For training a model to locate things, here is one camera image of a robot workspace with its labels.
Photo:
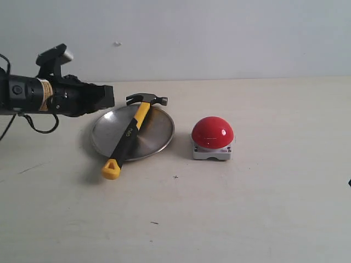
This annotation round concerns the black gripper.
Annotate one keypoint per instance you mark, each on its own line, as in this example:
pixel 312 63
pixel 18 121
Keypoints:
pixel 73 98

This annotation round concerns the yellow black claw hammer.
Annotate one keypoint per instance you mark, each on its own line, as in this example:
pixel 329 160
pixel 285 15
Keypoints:
pixel 112 168

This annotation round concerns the black silver Piper robot arm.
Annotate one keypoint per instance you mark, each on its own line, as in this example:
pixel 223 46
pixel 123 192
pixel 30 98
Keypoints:
pixel 20 94

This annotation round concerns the red dome push button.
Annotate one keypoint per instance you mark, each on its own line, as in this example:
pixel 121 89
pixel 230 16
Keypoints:
pixel 212 138

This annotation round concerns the round stainless steel plate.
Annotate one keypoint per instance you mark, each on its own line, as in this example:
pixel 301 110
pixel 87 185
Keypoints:
pixel 155 133

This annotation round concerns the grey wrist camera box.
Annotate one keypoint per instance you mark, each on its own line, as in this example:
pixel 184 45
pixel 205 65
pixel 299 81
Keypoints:
pixel 51 60

